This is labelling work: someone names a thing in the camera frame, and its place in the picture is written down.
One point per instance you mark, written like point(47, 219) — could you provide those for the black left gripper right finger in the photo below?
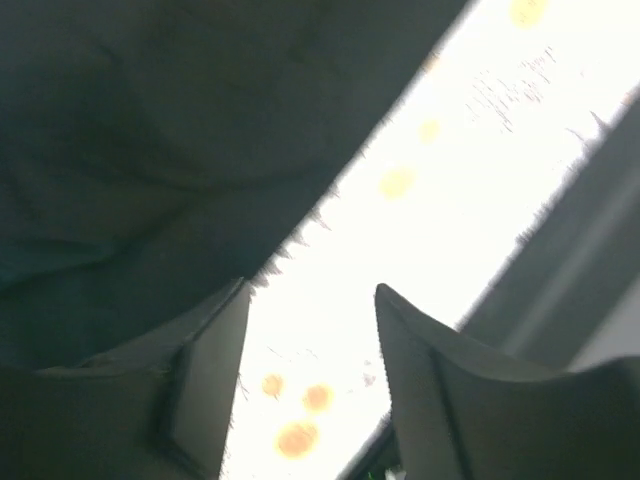
point(463, 410)

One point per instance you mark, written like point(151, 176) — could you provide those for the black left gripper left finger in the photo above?
point(157, 407)

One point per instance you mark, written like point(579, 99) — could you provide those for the black t shirt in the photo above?
point(152, 151)

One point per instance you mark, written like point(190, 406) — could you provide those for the floral patterned table mat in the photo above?
point(481, 199)

